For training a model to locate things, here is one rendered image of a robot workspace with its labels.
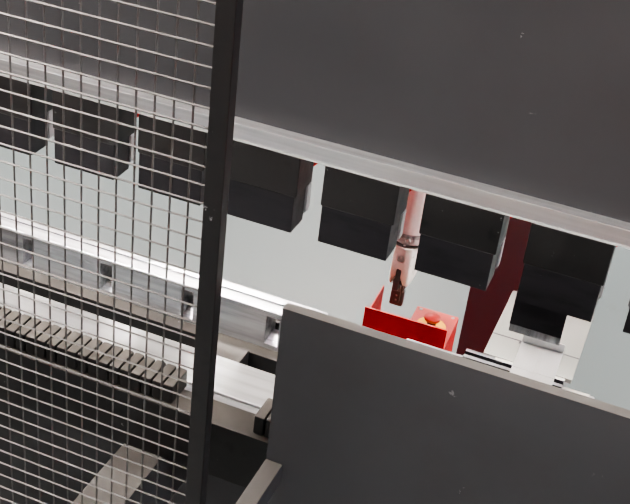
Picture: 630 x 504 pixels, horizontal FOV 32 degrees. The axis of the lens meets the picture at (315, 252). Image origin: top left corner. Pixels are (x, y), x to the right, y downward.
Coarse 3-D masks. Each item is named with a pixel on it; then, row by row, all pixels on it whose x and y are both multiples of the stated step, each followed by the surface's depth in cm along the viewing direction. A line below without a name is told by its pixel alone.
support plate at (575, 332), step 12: (504, 312) 236; (504, 324) 232; (576, 324) 235; (588, 324) 236; (492, 336) 228; (516, 336) 229; (564, 336) 231; (576, 336) 231; (492, 348) 224; (504, 348) 225; (516, 348) 225; (564, 348) 227; (576, 348) 227; (564, 360) 223; (576, 360) 224; (564, 372) 220
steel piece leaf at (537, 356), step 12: (528, 336) 226; (528, 348) 225; (540, 348) 226; (552, 348) 225; (516, 360) 221; (528, 360) 222; (540, 360) 222; (552, 360) 223; (540, 372) 219; (552, 372) 219
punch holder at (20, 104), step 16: (0, 80) 230; (16, 80) 229; (0, 96) 232; (16, 96) 231; (32, 96) 230; (48, 96) 235; (0, 112) 234; (32, 112) 231; (48, 112) 238; (0, 128) 236; (16, 128) 234; (32, 128) 234; (48, 128) 239; (16, 144) 236; (32, 144) 236
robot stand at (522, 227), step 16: (512, 224) 295; (528, 224) 293; (512, 240) 297; (512, 256) 299; (496, 272) 304; (512, 272) 301; (496, 288) 306; (512, 288) 303; (480, 304) 310; (496, 304) 308; (464, 320) 315; (480, 320) 313; (496, 320) 310; (464, 336) 318; (480, 336) 315; (464, 352) 320; (480, 352) 317
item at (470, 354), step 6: (468, 354) 223; (474, 354) 222; (480, 354) 222; (486, 354) 222; (474, 360) 220; (480, 360) 220; (486, 360) 222; (492, 360) 221; (498, 360) 221; (492, 366) 219; (498, 366) 219; (504, 366) 219; (510, 366) 220; (558, 384) 216
